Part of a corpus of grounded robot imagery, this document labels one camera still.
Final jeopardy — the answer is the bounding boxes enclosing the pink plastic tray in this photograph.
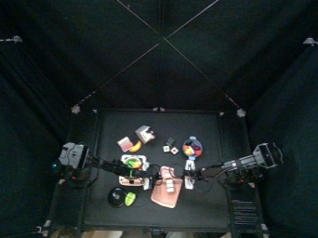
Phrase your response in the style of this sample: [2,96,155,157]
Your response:
[149,165,184,209]

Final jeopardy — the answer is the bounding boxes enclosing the lime green oval toy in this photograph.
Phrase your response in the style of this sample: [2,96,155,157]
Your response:
[124,192,137,207]

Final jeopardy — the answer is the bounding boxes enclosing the silver bowl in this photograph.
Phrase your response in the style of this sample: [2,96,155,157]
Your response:
[123,155,145,171]

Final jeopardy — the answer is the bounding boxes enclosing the black round dish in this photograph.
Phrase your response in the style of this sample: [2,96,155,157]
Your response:
[107,187,128,209]

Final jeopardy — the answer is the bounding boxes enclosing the colourful toy cluster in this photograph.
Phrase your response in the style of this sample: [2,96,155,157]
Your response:
[181,135,204,162]

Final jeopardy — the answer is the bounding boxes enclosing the yellow toy banana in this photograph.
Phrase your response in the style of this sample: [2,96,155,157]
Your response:
[128,140,143,153]

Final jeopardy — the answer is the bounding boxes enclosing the pink white toy carton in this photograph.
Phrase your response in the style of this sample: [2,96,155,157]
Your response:
[116,136,133,152]

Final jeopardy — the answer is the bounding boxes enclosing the brown white toy box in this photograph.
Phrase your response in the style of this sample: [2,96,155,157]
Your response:
[133,125,156,145]

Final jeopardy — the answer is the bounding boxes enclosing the black table edge camera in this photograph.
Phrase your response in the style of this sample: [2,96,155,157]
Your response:
[148,227,168,237]

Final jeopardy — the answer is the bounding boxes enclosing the thin diagonal cord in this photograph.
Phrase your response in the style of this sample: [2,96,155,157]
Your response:
[115,0,240,110]
[76,0,220,107]

